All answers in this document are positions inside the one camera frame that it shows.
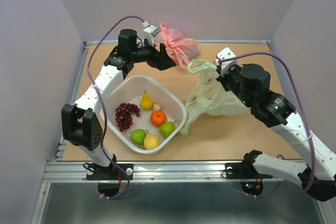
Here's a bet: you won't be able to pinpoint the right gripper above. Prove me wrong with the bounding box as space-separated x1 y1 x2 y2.
216 64 253 108

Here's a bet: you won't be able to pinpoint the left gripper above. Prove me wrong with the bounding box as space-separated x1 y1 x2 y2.
131 37 176 71

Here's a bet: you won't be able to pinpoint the green plastic bag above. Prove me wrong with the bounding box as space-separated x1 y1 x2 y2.
180 59 248 135

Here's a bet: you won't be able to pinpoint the orange fake tangerine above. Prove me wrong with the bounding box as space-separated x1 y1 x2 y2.
150 110 166 127

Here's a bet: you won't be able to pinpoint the green fake pear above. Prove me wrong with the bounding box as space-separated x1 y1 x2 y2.
159 121 175 138

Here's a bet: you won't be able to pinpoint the red fake grapes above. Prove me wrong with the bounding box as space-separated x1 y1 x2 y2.
115 103 140 132

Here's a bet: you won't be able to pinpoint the green fake apple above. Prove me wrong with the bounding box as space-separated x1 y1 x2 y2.
130 129 147 145

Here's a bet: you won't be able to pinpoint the yellow fake round pear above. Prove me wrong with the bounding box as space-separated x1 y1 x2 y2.
143 130 161 150

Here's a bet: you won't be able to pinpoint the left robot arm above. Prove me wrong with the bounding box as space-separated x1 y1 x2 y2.
61 25 176 179

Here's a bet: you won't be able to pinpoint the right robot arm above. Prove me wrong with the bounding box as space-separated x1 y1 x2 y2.
216 63 335 201

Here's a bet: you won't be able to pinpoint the pink tied plastic bag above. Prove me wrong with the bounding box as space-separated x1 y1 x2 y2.
155 23 201 69

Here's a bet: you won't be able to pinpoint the small beige fake garlic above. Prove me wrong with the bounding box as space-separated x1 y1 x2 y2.
153 103 162 111

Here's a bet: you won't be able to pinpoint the white plastic basket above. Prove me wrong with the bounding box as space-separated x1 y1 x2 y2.
104 75 186 155

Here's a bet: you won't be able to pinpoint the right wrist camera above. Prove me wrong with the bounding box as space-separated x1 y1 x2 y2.
214 47 238 76

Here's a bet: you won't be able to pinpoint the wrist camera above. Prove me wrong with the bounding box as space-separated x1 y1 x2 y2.
142 20 161 46
214 47 238 76

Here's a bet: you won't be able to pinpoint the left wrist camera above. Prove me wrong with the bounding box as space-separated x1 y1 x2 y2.
142 20 161 46

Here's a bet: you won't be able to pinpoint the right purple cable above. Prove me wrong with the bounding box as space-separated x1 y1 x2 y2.
217 51 316 199

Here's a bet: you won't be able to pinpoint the purple cable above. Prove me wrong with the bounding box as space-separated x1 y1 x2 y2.
217 51 316 199
86 15 131 200

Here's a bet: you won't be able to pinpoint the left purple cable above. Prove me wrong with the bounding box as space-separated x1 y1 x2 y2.
86 15 131 200

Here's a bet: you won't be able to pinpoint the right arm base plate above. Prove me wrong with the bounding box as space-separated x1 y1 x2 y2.
224 162 273 179

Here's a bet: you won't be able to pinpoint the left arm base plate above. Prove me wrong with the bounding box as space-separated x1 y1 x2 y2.
83 162 127 181

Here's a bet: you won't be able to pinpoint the aluminium front rail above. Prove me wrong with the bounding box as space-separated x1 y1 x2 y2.
41 159 322 183

